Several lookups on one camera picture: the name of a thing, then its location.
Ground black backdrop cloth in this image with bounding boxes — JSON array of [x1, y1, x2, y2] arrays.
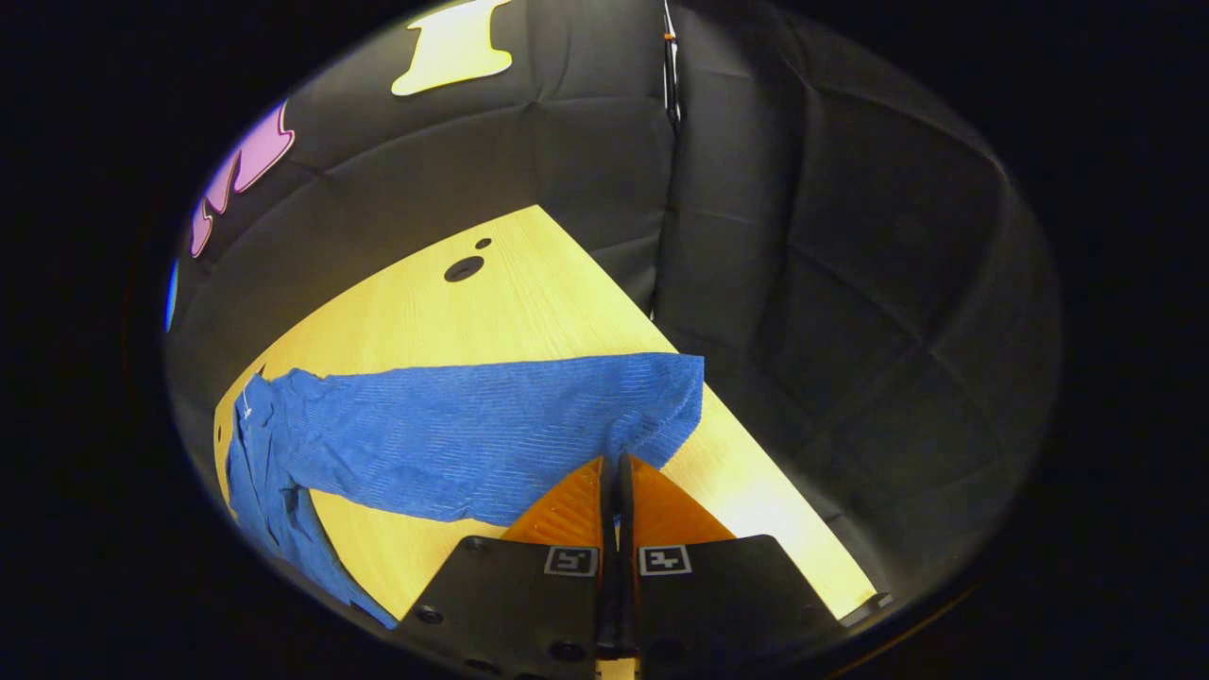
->
[[165, 0, 1064, 624]]

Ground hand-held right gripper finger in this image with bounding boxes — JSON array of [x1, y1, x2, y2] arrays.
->
[[390, 455, 615, 680], [618, 452, 843, 680]]

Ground blue corduroy shirt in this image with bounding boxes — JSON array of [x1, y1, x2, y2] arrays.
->
[[225, 352, 706, 629]]

